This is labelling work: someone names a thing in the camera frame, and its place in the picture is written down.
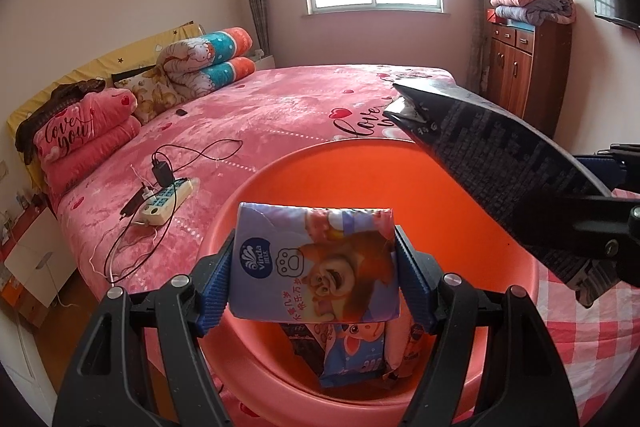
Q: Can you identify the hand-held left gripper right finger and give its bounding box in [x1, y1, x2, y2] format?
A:
[392, 224, 583, 427]

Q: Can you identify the yellow headboard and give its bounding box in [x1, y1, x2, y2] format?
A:
[6, 23, 206, 192]

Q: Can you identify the black cable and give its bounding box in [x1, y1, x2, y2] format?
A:
[150, 139, 246, 178]

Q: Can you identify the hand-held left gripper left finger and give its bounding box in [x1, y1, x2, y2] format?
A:
[52, 229, 236, 427]

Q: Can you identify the purple cartoon tissue pack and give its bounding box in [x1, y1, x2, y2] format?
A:
[229, 202, 403, 324]

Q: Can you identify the small white nightstand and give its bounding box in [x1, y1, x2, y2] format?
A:
[251, 49, 276, 72]

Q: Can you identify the blue cartoon wipes pack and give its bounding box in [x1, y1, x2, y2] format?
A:
[312, 321, 393, 389]

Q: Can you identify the folded cartoon quilt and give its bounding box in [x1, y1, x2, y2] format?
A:
[159, 27, 257, 102]

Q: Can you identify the bed with pink bedspread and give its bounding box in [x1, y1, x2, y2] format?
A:
[30, 66, 458, 303]

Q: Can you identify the orange plastic bucket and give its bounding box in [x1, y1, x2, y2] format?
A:
[191, 138, 542, 427]

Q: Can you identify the red checked tablecloth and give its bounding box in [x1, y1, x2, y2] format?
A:
[537, 187, 640, 427]

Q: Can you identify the white milk carton black side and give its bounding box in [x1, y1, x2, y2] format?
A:
[385, 79, 618, 308]

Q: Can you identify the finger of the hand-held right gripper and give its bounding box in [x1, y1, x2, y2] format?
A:
[525, 191, 640, 289]
[572, 146, 640, 190]

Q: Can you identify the dark brown cloth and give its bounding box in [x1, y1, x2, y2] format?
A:
[15, 79, 107, 152]

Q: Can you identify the black charger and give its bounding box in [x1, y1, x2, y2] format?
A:
[151, 161, 174, 186]

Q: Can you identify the pink printed pillow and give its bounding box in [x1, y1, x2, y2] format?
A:
[34, 88, 138, 164]

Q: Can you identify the floral pillow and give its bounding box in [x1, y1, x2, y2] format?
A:
[112, 68, 188, 125]

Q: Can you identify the white power strip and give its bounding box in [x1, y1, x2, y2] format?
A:
[131, 178, 194, 227]

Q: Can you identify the wooden cabinet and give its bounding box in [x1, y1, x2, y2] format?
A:
[486, 19, 573, 136]

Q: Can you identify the orange cardboard box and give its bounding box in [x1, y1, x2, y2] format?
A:
[0, 277, 51, 328]

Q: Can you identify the white nightstand with handle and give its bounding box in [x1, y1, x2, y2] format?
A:
[0, 204, 66, 308]

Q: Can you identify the white cable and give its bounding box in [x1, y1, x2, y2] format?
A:
[90, 221, 166, 286]

